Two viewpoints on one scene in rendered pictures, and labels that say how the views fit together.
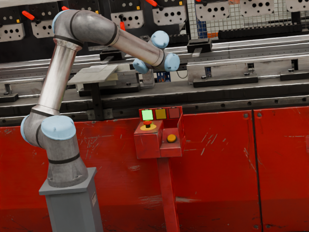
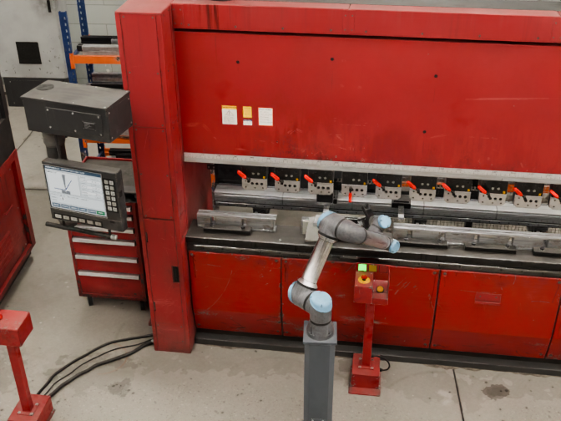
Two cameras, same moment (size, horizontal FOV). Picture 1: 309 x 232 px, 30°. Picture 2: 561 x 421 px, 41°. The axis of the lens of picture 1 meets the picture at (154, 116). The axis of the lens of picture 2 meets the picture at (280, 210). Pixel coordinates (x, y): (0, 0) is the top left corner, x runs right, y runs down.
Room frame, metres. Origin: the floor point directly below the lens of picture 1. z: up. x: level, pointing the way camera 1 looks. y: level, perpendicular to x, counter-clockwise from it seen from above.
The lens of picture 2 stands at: (-1.14, 0.79, 3.42)
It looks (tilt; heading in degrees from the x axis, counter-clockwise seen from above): 31 degrees down; 356
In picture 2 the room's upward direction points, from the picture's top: straight up
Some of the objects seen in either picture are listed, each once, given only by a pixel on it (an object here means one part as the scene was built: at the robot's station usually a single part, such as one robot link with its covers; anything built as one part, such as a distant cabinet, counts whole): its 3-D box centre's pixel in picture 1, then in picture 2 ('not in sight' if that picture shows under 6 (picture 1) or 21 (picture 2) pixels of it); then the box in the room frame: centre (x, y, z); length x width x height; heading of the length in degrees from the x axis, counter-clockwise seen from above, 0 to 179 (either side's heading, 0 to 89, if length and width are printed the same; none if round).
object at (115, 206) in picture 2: not in sight; (88, 192); (2.46, 1.56, 1.42); 0.45 x 0.12 x 0.36; 66
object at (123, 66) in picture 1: (116, 67); not in sight; (2.76, 0.15, 0.99); 0.14 x 0.01 x 0.03; 78
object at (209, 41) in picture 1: (198, 48); (401, 206); (2.84, -0.26, 1.01); 0.26 x 0.12 x 0.05; 168
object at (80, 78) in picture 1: (93, 74); (321, 229); (2.64, 0.26, 1.00); 0.26 x 0.18 x 0.01; 168
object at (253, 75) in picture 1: (225, 80); (422, 243); (2.60, -0.35, 0.89); 0.30 x 0.05 x 0.03; 78
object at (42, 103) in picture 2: not in sight; (86, 166); (2.56, 1.57, 1.53); 0.51 x 0.25 x 0.85; 66
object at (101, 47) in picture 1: (96, 40); (325, 198); (2.79, 0.23, 1.13); 0.10 x 0.02 x 0.10; 78
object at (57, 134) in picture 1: (59, 136); (320, 306); (1.98, 0.35, 0.94); 0.13 x 0.12 x 0.14; 39
